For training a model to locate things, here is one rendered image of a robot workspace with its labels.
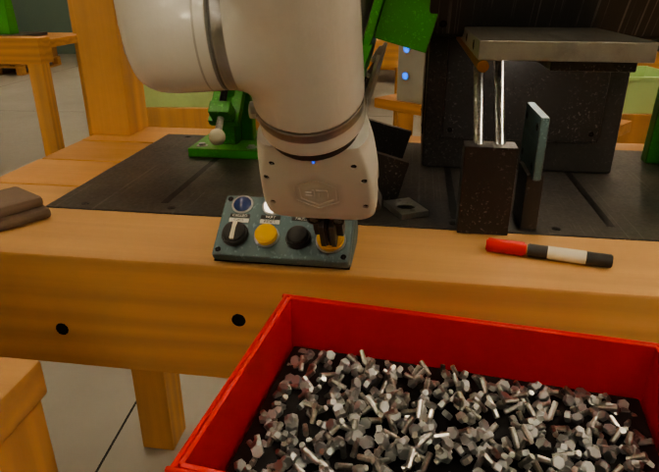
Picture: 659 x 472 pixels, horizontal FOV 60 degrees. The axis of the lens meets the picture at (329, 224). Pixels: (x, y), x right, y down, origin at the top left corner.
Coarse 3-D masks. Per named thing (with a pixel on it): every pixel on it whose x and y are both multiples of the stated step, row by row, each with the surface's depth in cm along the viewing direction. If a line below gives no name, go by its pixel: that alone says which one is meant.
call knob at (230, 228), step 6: (234, 222) 62; (228, 228) 61; (234, 228) 61; (240, 228) 61; (222, 234) 61; (228, 234) 61; (234, 234) 61; (240, 234) 61; (228, 240) 61; (234, 240) 61; (240, 240) 61
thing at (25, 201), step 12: (0, 192) 74; (12, 192) 74; (24, 192) 74; (0, 204) 70; (12, 204) 70; (24, 204) 71; (36, 204) 72; (0, 216) 69; (12, 216) 70; (24, 216) 71; (36, 216) 72; (48, 216) 73; (0, 228) 69; (12, 228) 70
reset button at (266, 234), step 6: (258, 228) 61; (264, 228) 61; (270, 228) 61; (258, 234) 61; (264, 234) 60; (270, 234) 60; (276, 234) 61; (258, 240) 61; (264, 240) 60; (270, 240) 60
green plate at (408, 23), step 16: (384, 0) 71; (400, 0) 71; (416, 0) 71; (384, 16) 72; (400, 16) 72; (416, 16) 71; (432, 16) 71; (368, 32) 72; (384, 32) 73; (400, 32) 72; (416, 32) 72; (416, 48) 73; (368, 64) 80
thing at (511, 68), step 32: (448, 64) 88; (512, 64) 86; (448, 96) 90; (512, 96) 88; (544, 96) 88; (576, 96) 87; (608, 96) 86; (448, 128) 91; (512, 128) 90; (576, 128) 89; (608, 128) 88; (448, 160) 94; (544, 160) 91; (576, 160) 91; (608, 160) 90
